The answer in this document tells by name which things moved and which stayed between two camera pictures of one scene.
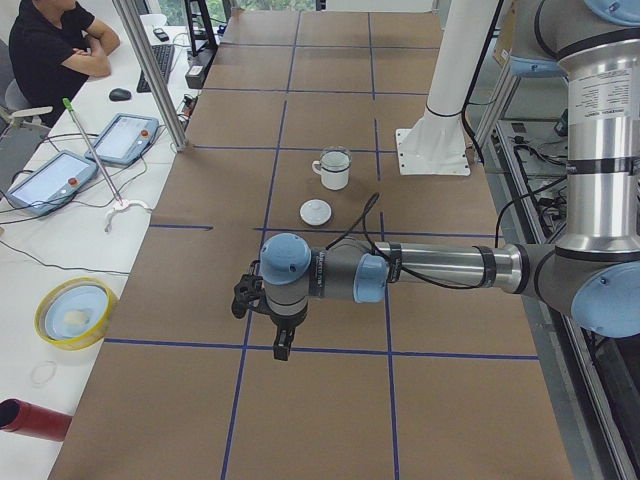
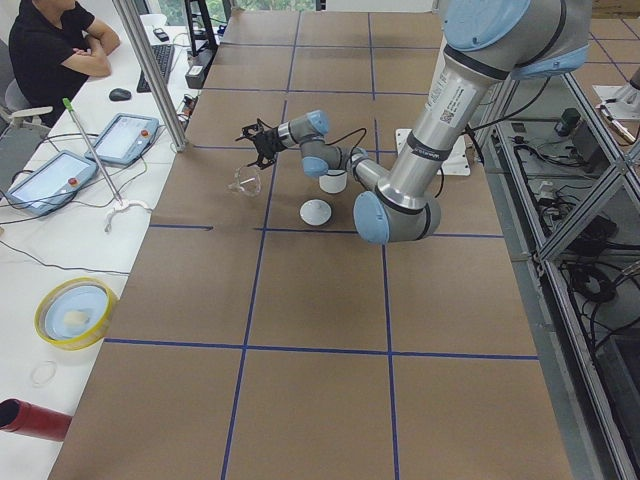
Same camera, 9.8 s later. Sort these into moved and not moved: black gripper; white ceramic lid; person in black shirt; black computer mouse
Moved: black gripper
Not moved: white ceramic lid; black computer mouse; person in black shirt
